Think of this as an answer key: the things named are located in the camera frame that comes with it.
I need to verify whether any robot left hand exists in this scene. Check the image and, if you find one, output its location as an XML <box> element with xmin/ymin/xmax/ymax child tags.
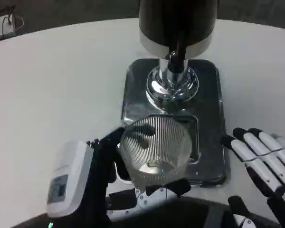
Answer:
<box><xmin>46</xmin><ymin>127</ymin><xmax>192</xmax><ymax>228</ymax></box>

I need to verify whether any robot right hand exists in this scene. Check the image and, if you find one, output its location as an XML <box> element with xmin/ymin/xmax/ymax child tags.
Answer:
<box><xmin>220</xmin><ymin>127</ymin><xmax>285</xmax><ymax>228</ymax></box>

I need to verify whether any clear ribbed glass cup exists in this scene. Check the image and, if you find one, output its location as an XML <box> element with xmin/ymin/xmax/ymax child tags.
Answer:
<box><xmin>119</xmin><ymin>114</ymin><xmax>193</xmax><ymax>189</ymax></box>

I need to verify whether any steel drip tray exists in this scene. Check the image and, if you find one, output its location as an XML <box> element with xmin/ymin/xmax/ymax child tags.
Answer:
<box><xmin>120</xmin><ymin>58</ymin><xmax>231</xmax><ymax>189</ymax></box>

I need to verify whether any dark robot torso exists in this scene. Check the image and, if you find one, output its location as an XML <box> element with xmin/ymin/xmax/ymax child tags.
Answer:
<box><xmin>13</xmin><ymin>196</ymin><xmax>284</xmax><ymax>228</ymax></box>

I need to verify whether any black dispenser tap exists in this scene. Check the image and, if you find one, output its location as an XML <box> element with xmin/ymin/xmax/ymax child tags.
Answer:
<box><xmin>166</xmin><ymin>28</ymin><xmax>189</xmax><ymax>75</ymax></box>

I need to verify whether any dark drink dispenser chrome base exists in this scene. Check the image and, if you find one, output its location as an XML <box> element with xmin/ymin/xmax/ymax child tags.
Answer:
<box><xmin>138</xmin><ymin>0</ymin><xmax>217</xmax><ymax>103</ymax></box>

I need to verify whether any thin dark cable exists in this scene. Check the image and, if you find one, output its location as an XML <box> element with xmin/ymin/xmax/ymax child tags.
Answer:
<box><xmin>0</xmin><ymin>4</ymin><xmax>25</xmax><ymax>31</ymax></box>

